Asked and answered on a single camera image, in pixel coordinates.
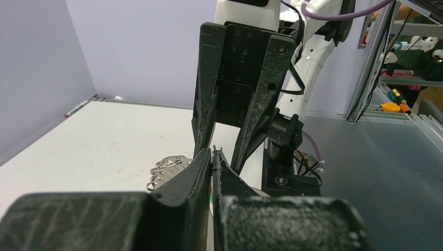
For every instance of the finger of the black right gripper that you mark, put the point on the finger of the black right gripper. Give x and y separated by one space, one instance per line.
277 58
211 44

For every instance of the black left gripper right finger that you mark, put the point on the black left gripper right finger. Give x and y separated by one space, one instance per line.
245 220

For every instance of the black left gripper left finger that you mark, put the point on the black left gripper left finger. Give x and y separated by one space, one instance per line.
173 217

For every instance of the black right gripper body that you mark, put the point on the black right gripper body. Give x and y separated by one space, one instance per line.
239 72

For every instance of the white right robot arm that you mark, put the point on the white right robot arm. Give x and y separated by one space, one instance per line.
317 27

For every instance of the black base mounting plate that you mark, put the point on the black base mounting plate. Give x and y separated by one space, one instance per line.
287 173

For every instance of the white marker pen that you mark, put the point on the white marker pen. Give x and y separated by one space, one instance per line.
75 109

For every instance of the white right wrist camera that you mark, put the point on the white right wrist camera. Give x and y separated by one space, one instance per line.
264 14

